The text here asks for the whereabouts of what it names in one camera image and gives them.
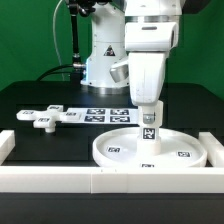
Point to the white left fence bar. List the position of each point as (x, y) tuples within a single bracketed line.
[(7, 143)]

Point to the white round table top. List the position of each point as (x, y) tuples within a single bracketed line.
[(118, 148)]

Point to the white cross-shaped table base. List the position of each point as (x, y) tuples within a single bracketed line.
[(48, 118)]

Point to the white fiducial marker sheet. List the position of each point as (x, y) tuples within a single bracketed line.
[(100, 116)]

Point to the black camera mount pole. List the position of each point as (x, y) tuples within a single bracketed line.
[(84, 8)]

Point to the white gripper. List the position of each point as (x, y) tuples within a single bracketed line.
[(149, 45)]

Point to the white right fence bar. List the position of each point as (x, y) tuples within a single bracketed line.
[(214, 149)]

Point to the white fence bar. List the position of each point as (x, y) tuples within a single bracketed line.
[(214, 149), (31, 179), (7, 143)]

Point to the white front fence bar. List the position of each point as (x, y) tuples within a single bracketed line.
[(31, 179)]

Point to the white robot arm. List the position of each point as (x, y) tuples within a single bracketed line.
[(108, 32)]

